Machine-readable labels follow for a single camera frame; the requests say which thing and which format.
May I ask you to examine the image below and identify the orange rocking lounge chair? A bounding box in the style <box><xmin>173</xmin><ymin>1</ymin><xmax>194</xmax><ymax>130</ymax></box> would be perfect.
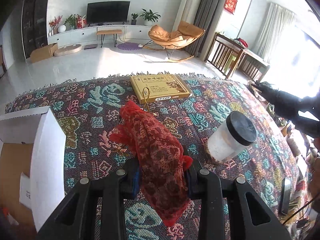
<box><xmin>142</xmin><ymin>21</ymin><xmax>205</xmax><ymax>63</ymax></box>

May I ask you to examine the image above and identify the red wall hanging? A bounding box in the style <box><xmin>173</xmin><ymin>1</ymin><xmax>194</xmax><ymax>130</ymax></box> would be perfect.
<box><xmin>223</xmin><ymin>0</ymin><xmax>238</xmax><ymax>14</ymax></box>

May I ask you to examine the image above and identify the white cardboard box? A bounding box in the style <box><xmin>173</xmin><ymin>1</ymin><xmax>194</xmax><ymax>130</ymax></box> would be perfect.
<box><xmin>1</xmin><ymin>106</ymin><xmax>66</xmax><ymax>231</ymax></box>

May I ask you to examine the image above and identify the black smartphone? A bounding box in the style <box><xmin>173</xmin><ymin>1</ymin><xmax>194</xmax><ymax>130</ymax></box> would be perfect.
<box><xmin>278</xmin><ymin>178</ymin><xmax>291</xmax><ymax>215</ymax></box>

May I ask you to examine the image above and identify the black flat television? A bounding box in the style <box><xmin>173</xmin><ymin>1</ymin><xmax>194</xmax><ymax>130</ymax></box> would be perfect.
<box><xmin>86</xmin><ymin>1</ymin><xmax>130</xmax><ymax>24</ymax></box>

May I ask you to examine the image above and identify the brown cardboard box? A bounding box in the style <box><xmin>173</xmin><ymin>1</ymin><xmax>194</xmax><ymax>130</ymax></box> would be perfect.
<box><xmin>30</xmin><ymin>43</ymin><xmax>58</xmax><ymax>63</ymax></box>

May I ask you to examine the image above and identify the red mesh pouch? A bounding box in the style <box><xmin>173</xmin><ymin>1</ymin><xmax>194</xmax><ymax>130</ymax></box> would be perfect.
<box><xmin>110</xmin><ymin>101</ymin><xmax>193</xmax><ymax>226</ymax></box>

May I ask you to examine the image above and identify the green potted plant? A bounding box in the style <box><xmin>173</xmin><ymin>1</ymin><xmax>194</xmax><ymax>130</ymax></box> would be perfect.
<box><xmin>140</xmin><ymin>9</ymin><xmax>161</xmax><ymax>27</ymax></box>

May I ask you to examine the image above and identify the grey curtain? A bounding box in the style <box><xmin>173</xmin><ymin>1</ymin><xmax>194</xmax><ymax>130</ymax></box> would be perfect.
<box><xmin>185</xmin><ymin>0</ymin><xmax>220</xmax><ymax>57</ymax></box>

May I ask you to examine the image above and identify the white standing air conditioner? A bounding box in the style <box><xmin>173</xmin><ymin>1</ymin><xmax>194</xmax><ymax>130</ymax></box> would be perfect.
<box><xmin>172</xmin><ymin>0</ymin><xmax>201</xmax><ymax>31</ymax></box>

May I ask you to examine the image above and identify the clear jar black lid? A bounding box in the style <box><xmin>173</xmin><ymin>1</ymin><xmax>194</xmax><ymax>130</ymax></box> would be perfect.
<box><xmin>204</xmin><ymin>111</ymin><xmax>257</xmax><ymax>165</ymax></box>

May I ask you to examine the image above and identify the small wooden bench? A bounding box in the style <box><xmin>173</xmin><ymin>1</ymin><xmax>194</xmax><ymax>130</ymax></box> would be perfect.
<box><xmin>97</xmin><ymin>29</ymin><xmax>123</xmax><ymax>48</ymax></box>

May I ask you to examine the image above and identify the yellow flat gift box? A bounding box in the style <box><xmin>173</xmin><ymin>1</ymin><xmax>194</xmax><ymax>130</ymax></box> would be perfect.
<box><xmin>130</xmin><ymin>74</ymin><xmax>192</xmax><ymax>104</ymax></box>

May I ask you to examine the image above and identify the red flower vase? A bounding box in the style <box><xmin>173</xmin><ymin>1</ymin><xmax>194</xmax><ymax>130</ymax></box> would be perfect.
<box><xmin>49</xmin><ymin>15</ymin><xmax>67</xmax><ymax>35</ymax></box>

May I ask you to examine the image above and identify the colourful woven tablecloth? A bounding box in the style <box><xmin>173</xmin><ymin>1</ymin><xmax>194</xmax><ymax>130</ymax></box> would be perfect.
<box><xmin>4</xmin><ymin>76</ymin><xmax>312</xmax><ymax>239</ymax></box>

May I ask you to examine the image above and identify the beige round cushion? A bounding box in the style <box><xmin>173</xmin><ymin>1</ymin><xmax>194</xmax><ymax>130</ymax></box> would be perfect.
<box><xmin>54</xmin><ymin>44</ymin><xmax>82</xmax><ymax>57</ymax></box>

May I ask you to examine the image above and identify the purple round mat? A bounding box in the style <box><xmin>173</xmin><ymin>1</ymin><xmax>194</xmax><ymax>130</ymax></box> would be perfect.
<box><xmin>117</xmin><ymin>42</ymin><xmax>143</xmax><ymax>51</ymax></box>

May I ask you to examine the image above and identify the white tv cabinet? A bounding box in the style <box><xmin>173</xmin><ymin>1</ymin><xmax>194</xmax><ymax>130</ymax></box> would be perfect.
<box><xmin>47</xmin><ymin>24</ymin><xmax>151</xmax><ymax>47</ymax></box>

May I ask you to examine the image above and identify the small potted plant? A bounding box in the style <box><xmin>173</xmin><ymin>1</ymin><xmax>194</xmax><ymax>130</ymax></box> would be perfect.
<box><xmin>131</xmin><ymin>13</ymin><xmax>139</xmax><ymax>25</ymax></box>

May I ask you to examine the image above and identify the leafy plant red pot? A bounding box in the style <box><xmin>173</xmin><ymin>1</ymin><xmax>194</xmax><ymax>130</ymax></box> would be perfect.
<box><xmin>64</xmin><ymin>14</ymin><xmax>86</xmax><ymax>30</ymax></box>

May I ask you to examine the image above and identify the dark display cabinet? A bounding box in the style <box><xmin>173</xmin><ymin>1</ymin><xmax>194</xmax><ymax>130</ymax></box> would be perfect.
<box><xmin>21</xmin><ymin>0</ymin><xmax>48</xmax><ymax>59</ymax></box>

